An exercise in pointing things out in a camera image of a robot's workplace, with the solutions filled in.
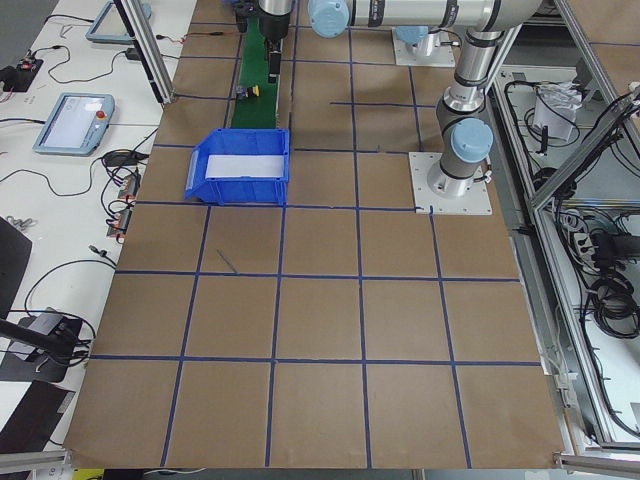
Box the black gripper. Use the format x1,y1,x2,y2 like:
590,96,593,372
233,2,289,84

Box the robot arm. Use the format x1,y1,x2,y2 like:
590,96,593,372
231,0,500,83
428,1,540,199

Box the green conveyor belt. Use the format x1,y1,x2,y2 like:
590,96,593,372
231,1,279,128

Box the white foam pad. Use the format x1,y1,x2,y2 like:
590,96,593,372
205,154,287,178

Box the far teach pendant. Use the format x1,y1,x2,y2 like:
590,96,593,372
85,1,133,46

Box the teach pendant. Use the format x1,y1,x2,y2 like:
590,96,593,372
85,1,133,46
33,92,115,157

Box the left blue plastic bin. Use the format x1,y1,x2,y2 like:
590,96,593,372
184,128,290,205

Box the near teach pendant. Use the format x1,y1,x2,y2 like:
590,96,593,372
33,92,115,157

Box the white crumpled bag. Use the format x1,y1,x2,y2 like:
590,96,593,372
532,82,582,141

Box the aluminium frame post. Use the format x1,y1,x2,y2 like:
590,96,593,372
114,0,174,105

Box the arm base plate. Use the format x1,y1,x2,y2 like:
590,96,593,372
409,152,492,216
392,26,457,68

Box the black cable bundle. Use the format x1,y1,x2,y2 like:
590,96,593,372
574,269,640,341

